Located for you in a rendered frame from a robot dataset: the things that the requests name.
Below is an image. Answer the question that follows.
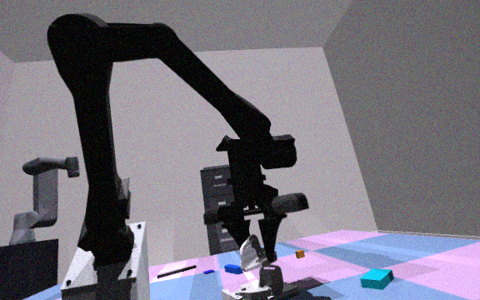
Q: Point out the small brown block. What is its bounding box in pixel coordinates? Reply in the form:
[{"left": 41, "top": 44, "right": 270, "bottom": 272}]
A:
[{"left": 295, "top": 250, "right": 305, "bottom": 258}]

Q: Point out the blue rectangular block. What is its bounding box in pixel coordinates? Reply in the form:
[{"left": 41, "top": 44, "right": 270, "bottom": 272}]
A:
[{"left": 224, "top": 265, "right": 243, "bottom": 275}]

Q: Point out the teal rectangular block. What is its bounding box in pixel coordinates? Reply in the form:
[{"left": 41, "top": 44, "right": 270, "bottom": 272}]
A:
[{"left": 360, "top": 268, "right": 394, "bottom": 290}]

